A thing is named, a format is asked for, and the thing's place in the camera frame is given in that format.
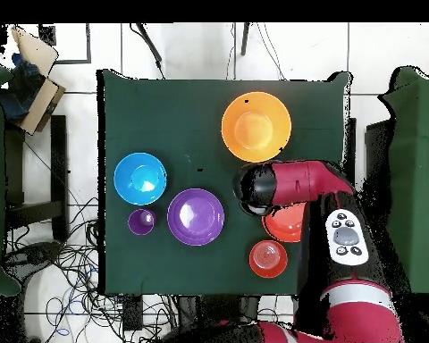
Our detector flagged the wide orange bowl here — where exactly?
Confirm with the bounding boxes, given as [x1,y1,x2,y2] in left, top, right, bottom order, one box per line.
[261,202,307,244]

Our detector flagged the black computer case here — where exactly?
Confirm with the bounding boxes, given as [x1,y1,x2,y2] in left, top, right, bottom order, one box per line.
[364,119,394,194]

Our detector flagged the purple bowl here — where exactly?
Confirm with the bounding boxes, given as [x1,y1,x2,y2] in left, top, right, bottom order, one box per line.
[166,188,225,247]

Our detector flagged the small orange bowl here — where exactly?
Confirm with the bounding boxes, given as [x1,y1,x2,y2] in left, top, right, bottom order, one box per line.
[248,239,290,280]

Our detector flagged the purple cup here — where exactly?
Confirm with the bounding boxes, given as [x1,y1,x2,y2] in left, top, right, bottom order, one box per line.
[127,208,157,237]

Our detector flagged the blue bag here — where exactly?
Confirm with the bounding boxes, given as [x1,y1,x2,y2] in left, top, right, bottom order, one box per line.
[0,53,46,122]

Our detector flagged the black stool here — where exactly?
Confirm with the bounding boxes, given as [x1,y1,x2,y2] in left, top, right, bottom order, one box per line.
[4,114,70,244]

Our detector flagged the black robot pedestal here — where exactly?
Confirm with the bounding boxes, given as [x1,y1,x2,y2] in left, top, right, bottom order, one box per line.
[176,295,262,328]

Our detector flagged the large yellow bowl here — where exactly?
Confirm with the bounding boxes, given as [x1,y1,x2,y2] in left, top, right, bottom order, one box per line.
[220,91,293,163]

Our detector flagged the cardboard box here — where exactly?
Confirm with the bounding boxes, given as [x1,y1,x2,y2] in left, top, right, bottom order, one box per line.
[10,26,67,136]

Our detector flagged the black floor cables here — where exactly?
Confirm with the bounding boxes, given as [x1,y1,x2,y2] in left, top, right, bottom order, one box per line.
[4,196,180,343]

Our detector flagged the black chair base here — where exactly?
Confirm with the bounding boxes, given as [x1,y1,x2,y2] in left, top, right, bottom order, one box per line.
[1,240,63,287]

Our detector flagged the large light blue bowl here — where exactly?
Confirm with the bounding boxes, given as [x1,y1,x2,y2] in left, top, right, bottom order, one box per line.
[113,152,168,206]

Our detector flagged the dark green table cloth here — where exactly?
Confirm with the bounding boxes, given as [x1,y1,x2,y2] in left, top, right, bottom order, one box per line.
[97,68,351,297]

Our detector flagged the black tripod leg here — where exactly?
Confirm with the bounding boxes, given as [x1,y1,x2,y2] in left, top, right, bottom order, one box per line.
[240,22,251,56]
[130,22,165,79]

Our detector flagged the black floor frame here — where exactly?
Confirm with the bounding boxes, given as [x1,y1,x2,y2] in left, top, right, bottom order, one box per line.
[38,22,92,65]

